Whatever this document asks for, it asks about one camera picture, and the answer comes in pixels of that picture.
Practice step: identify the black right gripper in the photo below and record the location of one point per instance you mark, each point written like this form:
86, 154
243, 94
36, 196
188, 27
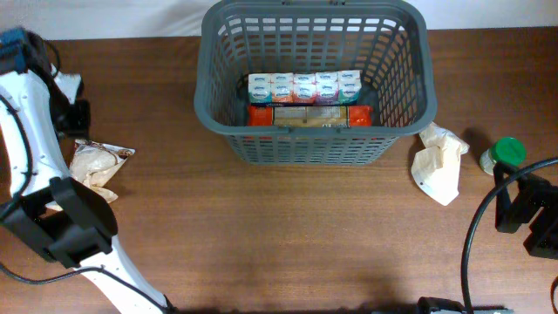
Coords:
517, 209

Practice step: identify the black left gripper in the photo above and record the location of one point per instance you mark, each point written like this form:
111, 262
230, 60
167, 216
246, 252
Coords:
83, 125

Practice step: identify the brown white snack bag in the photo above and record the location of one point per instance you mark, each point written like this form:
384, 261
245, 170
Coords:
93, 164

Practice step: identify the orange spaghetti packet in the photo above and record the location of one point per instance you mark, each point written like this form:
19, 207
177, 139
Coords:
310, 116

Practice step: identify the multicolour tissue pocket pack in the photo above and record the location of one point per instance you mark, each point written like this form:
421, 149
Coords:
305, 89

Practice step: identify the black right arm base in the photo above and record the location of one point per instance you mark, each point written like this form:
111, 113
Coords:
433, 305

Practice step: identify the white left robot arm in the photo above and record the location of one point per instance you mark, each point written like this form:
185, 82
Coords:
54, 215

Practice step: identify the green lidded small jar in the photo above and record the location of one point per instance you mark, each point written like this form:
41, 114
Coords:
508, 150

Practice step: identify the crumpled cream plastic bag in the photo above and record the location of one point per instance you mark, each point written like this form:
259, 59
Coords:
436, 168

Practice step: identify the grey plastic mesh basket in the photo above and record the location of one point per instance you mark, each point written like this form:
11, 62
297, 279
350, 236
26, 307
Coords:
385, 40

